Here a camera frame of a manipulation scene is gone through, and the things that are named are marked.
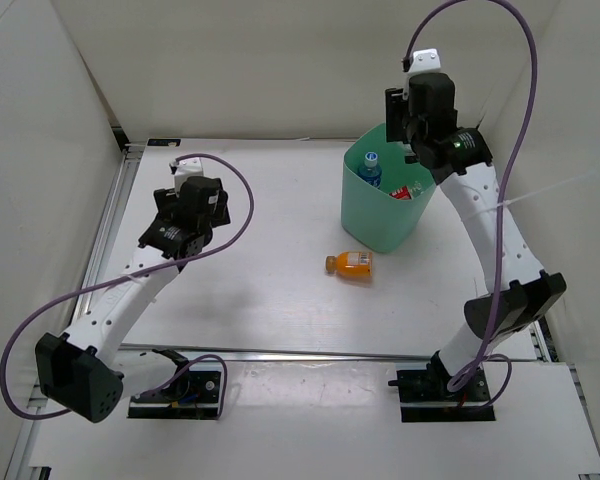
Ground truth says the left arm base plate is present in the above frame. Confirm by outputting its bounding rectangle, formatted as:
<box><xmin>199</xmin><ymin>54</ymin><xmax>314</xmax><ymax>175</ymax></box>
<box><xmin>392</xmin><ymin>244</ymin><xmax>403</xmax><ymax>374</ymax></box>
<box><xmin>127</xmin><ymin>360</ymin><xmax>226</xmax><ymax>421</ymax></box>

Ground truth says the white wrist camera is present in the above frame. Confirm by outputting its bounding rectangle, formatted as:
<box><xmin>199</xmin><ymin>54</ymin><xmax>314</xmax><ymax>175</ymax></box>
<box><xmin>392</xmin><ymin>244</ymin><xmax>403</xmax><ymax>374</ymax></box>
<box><xmin>169</xmin><ymin>157</ymin><xmax>204</xmax><ymax>191</ymax></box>
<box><xmin>403</xmin><ymin>48</ymin><xmax>441</xmax><ymax>76</ymax></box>

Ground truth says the red label clear bottle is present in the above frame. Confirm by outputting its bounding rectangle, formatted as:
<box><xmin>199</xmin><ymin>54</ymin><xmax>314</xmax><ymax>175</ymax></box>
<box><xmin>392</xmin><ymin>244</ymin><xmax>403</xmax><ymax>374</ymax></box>
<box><xmin>389</xmin><ymin>182</ymin><xmax>424</xmax><ymax>200</ymax></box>

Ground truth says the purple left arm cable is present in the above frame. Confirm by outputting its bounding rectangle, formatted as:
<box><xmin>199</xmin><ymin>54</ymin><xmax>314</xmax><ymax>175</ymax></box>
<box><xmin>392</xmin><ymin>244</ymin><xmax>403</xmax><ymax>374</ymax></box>
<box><xmin>2</xmin><ymin>153</ymin><xmax>255</xmax><ymax>419</ymax></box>

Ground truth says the aluminium table rail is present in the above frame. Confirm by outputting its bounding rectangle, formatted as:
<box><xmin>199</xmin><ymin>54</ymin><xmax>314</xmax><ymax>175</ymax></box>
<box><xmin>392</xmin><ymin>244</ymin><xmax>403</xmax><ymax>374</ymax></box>
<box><xmin>116</xmin><ymin>344</ymin><xmax>430</xmax><ymax>363</ymax></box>

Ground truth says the orange juice bottle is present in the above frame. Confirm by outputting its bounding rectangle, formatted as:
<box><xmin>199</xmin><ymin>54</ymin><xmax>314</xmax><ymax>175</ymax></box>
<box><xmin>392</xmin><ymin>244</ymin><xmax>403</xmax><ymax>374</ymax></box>
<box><xmin>325</xmin><ymin>251</ymin><xmax>373</xmax><ymax>279</ymax></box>

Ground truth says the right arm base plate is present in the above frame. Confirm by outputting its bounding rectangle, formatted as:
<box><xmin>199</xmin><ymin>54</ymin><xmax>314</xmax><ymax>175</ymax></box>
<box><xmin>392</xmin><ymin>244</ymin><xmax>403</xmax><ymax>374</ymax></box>
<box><xmin>388</xmin><ymin>369</ymin><xmax>496</xmax><ymax>423</ymax></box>

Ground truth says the blue label water bottle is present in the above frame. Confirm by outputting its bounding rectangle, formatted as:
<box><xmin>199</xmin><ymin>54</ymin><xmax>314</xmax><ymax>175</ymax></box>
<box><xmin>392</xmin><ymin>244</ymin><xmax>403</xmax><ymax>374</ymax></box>
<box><xmin>357</xmin><ymin>151</ymin><xmax>382</xmax><ymax>189</ymax></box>

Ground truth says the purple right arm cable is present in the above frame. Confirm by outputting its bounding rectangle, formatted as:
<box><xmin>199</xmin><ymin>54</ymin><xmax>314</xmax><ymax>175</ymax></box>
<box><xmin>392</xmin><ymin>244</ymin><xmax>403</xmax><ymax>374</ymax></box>
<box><xmin>402</xmin><ymin>0</ymin><xmax>539</xmax><ymax>409</ymax></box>

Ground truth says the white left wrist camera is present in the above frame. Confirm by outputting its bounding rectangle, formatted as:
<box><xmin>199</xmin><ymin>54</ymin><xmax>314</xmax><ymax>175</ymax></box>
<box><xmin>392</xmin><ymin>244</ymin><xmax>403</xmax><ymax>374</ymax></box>
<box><xmin>169</xmin><ymin>157</ymin><xmax>204</xmax><ymax>191</ymax></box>

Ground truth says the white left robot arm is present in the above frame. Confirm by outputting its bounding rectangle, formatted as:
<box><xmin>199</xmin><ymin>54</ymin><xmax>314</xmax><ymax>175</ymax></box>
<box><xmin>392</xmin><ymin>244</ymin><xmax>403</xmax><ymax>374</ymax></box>
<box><xmin>35</xmin><ymin>176</ymin><xmax>230</xmax><ymax>423</ymax></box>

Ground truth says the green plastic bin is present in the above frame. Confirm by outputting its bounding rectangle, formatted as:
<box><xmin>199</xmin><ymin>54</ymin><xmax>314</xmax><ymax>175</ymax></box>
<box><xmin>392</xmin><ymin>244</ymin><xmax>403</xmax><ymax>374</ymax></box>
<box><xmin>340</xmin><ymin>123</ymin><xmax>436</xmax><ymax>253</ymax></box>

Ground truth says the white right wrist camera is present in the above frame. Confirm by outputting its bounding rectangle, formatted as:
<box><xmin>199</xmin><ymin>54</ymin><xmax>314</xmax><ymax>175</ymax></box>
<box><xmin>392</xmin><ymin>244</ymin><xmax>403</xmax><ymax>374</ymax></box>
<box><xmin>403</xmin><ymin>48</ymin><xmax>441</xmax><ymax>76</ymax></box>

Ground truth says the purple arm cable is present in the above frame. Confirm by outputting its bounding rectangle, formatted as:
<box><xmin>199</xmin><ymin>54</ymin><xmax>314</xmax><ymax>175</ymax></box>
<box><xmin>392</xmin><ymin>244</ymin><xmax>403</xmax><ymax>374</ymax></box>
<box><xmin>402</xmin><ymin>0</ymin><xmax>539</xmax><ymax>409</ymax></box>
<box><xmin>2</xmin><ymin>153</ymin><xmax>255</xmax><ymax>419</ymax></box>

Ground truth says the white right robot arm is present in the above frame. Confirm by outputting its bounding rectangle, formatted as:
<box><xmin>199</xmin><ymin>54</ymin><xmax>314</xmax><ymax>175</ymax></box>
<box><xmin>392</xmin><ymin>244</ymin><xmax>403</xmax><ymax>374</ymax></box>
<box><xmin>385</xmin><ymin>73</ymin><xmax>567</xmax><ymax>400</ymax></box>

